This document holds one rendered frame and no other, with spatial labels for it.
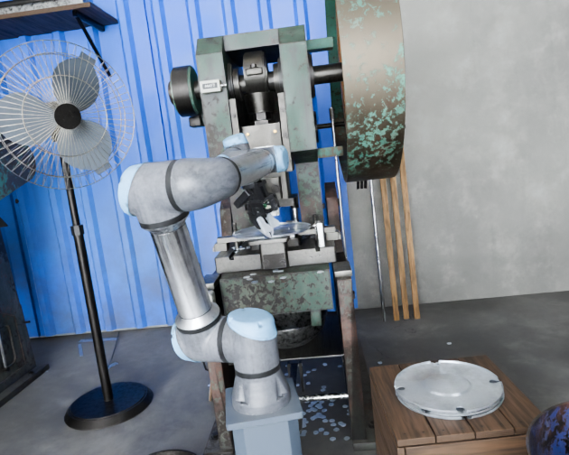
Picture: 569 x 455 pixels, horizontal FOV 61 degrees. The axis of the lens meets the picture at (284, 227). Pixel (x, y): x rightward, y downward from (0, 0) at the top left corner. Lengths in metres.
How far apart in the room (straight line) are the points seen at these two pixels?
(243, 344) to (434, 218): 2.15
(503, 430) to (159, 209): 0.96
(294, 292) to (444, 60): 1.91
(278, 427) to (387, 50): 1.06
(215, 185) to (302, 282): 0.76
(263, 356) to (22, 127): 1.36
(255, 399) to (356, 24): 1.06
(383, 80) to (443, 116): 1.65
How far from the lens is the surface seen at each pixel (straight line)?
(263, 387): 1.24
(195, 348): 1.26
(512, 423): 1.40
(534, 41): 3.35
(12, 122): 2.15
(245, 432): 1.27
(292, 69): 1.78
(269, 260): 1.76
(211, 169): 1.04
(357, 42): 1.51
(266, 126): 1.81
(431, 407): 1.40
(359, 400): 1.82
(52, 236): 3.49
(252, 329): 1.18
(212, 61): 1.81
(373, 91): 1.51
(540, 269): 3.44
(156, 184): 1.06
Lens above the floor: 1.07
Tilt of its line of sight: 9 degrees down
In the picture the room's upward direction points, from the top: 7 degrees counter-clockwise
